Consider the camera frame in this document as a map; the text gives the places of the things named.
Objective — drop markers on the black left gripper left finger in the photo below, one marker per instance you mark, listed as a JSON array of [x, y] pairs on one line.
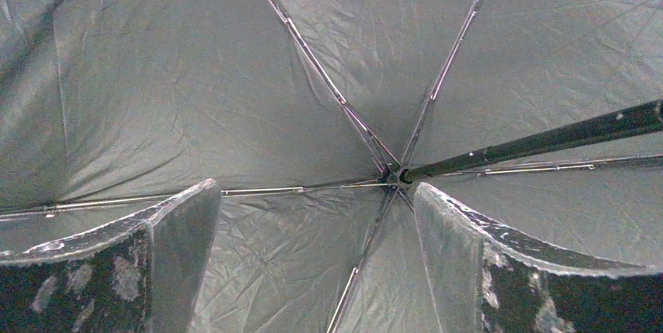
[[138, 273]]

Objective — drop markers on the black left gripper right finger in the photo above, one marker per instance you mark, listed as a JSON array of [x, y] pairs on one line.
[[485, 276]]

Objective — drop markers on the pink and black folding umbrella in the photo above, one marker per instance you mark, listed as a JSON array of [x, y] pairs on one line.
[[318, 119]]

